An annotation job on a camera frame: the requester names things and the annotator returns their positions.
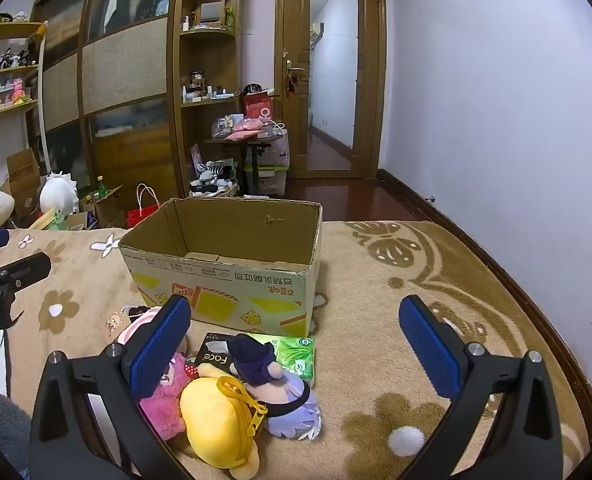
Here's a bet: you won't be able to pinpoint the open brown cardboard box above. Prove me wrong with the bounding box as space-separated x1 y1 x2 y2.
78 185 127 231

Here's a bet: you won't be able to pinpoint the wooden wardrobe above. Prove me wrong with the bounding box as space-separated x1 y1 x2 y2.
31 0 187 201

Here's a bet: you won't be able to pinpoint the small framed mirror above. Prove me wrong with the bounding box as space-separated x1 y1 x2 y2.
199 0 227 26

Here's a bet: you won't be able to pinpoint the pink plush doll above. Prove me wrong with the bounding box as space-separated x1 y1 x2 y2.
112 305 197 442

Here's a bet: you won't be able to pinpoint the clear plastic storage box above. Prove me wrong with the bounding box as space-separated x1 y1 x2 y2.
246 152 289 196

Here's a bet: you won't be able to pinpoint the small side table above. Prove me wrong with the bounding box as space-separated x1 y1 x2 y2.
203 132 289 196

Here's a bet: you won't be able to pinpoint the white-haired plush doll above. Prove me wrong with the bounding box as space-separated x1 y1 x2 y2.
38 172 79 221

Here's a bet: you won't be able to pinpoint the purple-haired plush doll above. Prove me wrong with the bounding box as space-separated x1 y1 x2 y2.
226 332 323 442

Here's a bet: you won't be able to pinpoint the plain brown cardboard box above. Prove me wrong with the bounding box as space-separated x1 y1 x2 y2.
6 149 43 218

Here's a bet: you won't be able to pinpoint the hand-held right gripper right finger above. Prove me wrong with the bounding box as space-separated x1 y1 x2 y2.
398 294 563 480

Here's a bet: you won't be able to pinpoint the white pole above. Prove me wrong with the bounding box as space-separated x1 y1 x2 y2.
36 21 54 176

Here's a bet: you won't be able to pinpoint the yellow plush bear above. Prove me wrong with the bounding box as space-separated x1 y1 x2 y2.
178 375 269 480

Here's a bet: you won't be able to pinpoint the pink plastic bag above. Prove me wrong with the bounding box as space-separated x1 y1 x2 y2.
224 119 272 142

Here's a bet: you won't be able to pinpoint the printed cardboard box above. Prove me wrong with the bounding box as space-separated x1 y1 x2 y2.
118 196 324 339

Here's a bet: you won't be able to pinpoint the green tissue pack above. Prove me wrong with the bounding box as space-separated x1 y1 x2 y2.
246 332 318 388

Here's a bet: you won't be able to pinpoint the wooden door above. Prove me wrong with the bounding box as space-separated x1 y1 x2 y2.
276 0 387 179

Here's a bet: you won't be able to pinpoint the black tissue pack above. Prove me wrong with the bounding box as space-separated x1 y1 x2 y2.
194 331 242 368

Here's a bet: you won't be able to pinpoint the person's left forearm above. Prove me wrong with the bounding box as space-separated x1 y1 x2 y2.
0 355 33 480

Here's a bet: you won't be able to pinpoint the pile of clothes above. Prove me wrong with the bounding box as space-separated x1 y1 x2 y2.
190 159 239 197

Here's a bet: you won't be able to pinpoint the red paper bag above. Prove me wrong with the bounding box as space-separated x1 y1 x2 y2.
243 91 275 122

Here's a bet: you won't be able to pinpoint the wooden display shelf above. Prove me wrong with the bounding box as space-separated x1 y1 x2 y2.
0 20 47 128

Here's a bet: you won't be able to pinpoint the row of figurines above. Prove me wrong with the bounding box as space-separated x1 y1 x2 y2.
0 45 39 116

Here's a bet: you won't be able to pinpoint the brown floral blanket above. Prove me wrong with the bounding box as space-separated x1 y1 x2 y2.
0 220 592 480

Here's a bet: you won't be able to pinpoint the red shopping bag white handles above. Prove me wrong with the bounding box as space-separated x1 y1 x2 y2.
126 183 163 228

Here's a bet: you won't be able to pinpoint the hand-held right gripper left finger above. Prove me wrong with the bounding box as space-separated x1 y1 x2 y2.
28 294 193 480

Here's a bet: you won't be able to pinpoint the wooden corner shelf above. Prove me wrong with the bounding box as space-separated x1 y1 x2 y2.
173 0 242 198

